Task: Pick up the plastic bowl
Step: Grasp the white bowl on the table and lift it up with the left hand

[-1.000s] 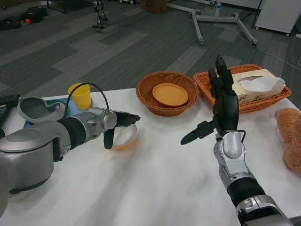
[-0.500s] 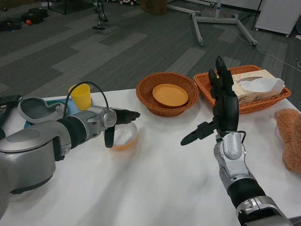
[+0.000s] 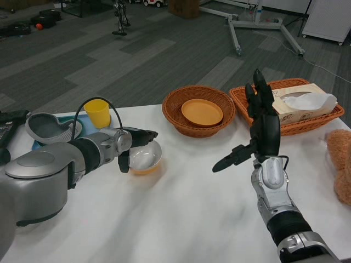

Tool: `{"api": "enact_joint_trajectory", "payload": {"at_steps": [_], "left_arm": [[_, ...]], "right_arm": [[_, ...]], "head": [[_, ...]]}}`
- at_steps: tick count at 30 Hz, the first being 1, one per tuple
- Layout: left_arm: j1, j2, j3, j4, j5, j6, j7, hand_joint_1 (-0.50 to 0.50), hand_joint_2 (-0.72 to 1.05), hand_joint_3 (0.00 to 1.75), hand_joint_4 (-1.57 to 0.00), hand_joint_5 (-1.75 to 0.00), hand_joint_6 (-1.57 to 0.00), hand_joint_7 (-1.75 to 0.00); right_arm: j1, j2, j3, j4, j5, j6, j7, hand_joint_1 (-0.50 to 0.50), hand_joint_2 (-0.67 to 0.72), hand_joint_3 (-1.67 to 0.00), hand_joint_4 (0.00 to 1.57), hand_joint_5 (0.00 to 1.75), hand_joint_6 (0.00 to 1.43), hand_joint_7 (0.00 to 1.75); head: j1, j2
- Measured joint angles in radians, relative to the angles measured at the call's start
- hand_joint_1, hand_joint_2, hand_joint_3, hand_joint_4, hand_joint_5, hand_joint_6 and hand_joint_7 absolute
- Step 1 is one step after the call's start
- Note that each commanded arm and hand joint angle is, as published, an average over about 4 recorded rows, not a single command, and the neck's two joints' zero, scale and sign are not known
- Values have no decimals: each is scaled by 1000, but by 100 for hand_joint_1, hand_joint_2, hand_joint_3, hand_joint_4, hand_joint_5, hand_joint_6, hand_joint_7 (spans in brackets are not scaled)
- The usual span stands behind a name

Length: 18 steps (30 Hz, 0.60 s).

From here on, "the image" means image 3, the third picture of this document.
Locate light blue plastic tray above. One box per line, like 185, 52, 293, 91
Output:
32, 113, 113, 151

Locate white and orange plastic bowl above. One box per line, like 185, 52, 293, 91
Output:
127, 140, 163, 176

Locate orange plastic plate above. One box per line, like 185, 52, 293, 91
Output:
181, 99, 224, 128

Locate yellow plastic cup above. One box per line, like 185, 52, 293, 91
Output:
83, 99, 111, 129

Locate round wicker basket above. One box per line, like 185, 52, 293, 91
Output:
162, 85, 236, 138

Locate grey knitted shoe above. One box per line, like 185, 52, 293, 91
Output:
25, 112, 83, 146

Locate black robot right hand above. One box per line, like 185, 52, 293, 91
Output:
212, 68, 282, 173

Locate large white hoist frame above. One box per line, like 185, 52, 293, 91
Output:
199, 0, 306, 58

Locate teal green plate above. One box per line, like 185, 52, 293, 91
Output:
56, 116, 83, 136

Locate brown plush teddy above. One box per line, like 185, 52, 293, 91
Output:
325, 129, 351, 205

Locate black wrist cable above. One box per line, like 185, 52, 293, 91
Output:
71, 96, 124, 142

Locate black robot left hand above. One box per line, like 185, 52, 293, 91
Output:
117, 127, 159, 173

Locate rectangular wicker basket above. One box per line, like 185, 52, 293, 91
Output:
229, 78, 346, 137

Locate tissue box with white tissue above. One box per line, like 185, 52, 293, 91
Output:
270, 83, 338, 123

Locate long black case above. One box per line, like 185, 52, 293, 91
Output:
0, 23, 31, 38

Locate black bag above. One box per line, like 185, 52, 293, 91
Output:
30, 9, 63, 28

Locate white cabinet on castors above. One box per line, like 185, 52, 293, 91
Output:
301, 0, 351, 47

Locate black tripod stand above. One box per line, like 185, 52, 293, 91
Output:
285, 0, 312, 38

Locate white floor cable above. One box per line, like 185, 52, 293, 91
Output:
253, 30, 351, 83

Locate hanging humanoid robot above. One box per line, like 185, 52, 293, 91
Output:
111, 0, 132, 36

